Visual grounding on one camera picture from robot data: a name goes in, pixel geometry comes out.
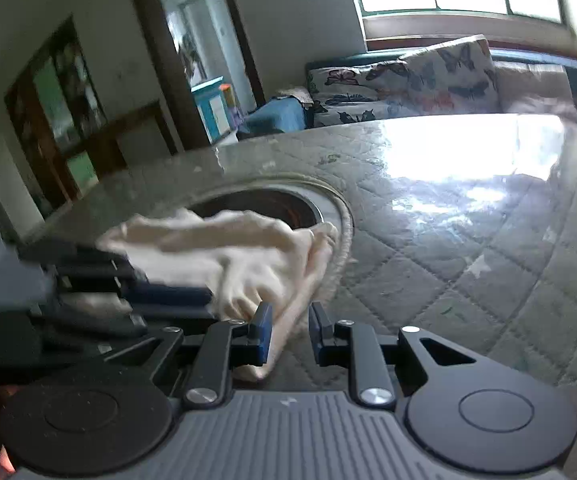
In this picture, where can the brown armrest cloth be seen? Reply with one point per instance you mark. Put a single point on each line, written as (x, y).
(293, 96)

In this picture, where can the teal kitchen cabinet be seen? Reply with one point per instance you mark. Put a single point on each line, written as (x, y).
(213, 110)

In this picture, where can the grey sofa cushion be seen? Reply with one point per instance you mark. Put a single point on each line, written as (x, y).
(533, 90)

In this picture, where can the round black induction cooktop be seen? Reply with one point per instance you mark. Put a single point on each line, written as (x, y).
(288, 210)

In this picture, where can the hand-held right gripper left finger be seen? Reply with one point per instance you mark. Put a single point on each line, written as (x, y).
(262, 335)

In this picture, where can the wooden side counter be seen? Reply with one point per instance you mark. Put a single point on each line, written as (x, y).
(138, 130)

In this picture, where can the long butterfly print pillow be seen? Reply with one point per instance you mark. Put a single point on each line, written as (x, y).
(358, 95)

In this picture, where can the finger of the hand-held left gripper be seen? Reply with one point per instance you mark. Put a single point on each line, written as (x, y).
(118, 322)
(168, 292)

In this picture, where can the wooden display cabinet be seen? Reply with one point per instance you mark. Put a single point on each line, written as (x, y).
(53, 110)

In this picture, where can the cream garment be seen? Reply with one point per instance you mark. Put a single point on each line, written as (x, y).
(258, 260)

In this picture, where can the blue armrest blanket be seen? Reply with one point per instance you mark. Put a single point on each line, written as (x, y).
(273, 117)

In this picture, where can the dark wooden door frame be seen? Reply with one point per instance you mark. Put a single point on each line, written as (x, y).
(238, 35)

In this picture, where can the hanging clothes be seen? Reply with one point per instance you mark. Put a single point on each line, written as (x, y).
(191, 57)

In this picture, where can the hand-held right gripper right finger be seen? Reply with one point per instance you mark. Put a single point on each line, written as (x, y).
(320, 335)

